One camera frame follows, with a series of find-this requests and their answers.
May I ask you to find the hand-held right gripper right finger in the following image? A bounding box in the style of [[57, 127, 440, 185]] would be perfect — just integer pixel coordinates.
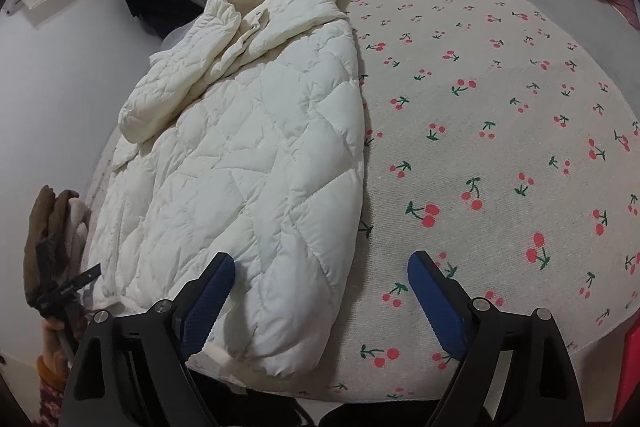
[[407, 250, 586, 427]]

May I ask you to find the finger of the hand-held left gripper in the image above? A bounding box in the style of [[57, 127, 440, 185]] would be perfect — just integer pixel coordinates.
[[59, 263, 102, 297]]

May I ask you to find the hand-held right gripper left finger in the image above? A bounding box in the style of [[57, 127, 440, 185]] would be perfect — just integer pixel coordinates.
[[60, 252, 236, 427]]

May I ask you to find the white quilted puffer jacket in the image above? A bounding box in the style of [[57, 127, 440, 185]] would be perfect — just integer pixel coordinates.
[[82, 0, 371, 393]]

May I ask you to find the person's left forearm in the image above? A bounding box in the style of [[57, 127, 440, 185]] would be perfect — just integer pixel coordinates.
[[35, 353, 72, 425]]

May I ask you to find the brown and white cloth pile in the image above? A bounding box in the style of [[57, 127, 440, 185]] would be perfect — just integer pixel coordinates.
[[22, 186, 91, 308]]

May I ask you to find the cherry print blanket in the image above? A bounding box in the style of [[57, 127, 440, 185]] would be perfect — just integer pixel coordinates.
[[85, 0, 640, 408]]

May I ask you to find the red box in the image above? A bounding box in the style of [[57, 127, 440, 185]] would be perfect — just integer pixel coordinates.
[[620, 322, 640, 413]]

